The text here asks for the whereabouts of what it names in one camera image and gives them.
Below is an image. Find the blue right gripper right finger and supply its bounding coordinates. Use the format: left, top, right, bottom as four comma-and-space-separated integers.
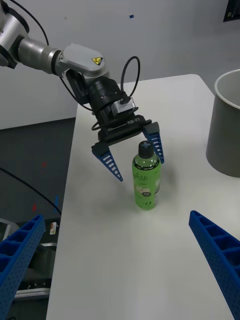
188, 209, 240, 320

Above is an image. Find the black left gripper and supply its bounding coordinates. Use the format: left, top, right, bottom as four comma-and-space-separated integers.
90, 106, 166, 183

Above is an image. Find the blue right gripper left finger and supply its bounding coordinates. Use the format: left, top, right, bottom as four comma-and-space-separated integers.
0, 214, 47, 320

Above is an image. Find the green plastic bottle black cap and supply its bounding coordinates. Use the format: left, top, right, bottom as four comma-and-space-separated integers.
131, 140, 161, 211

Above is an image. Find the grey plastic bin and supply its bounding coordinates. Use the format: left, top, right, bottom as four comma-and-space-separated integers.
205, 69, 240, 178

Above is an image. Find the pale grey left wrist camera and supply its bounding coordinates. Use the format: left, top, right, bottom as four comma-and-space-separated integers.
110, 97, 136, 117

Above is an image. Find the black floor cable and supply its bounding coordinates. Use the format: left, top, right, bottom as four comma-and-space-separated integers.
0, 166, 63, 216

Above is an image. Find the black camera cable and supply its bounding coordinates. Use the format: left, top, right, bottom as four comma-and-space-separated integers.
120, 55, 141, 102

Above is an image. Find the black wall board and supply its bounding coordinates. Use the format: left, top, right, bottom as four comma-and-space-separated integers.
223, 0, 240, 23

